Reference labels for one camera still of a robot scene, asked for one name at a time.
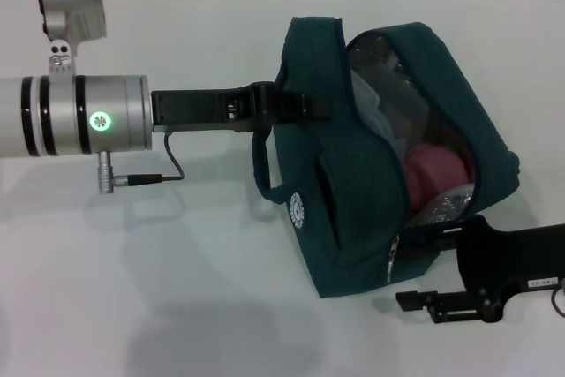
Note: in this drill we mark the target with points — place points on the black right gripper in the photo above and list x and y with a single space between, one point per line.
507 262

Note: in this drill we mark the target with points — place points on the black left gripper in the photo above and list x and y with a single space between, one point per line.
194 112

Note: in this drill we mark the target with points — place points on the pink toy peach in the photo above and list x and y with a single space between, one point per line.
437 169

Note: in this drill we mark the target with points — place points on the dark green lunch bag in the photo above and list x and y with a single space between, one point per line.
353 200

